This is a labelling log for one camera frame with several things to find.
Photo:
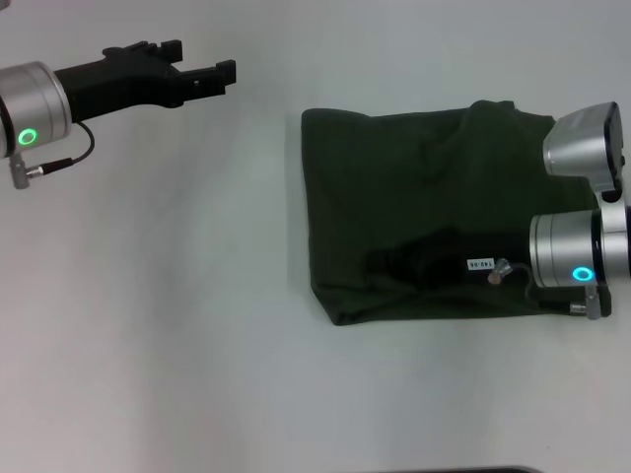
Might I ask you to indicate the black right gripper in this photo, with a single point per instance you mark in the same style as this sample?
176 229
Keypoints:
453 261

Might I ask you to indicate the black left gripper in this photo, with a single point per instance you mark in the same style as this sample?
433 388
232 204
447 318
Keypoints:
118 86

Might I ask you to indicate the dark green FREE T-shirt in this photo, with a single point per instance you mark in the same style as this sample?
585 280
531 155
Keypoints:
394 172

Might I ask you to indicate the small silver gripper plug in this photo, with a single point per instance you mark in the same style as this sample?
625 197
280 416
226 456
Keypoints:
499 271

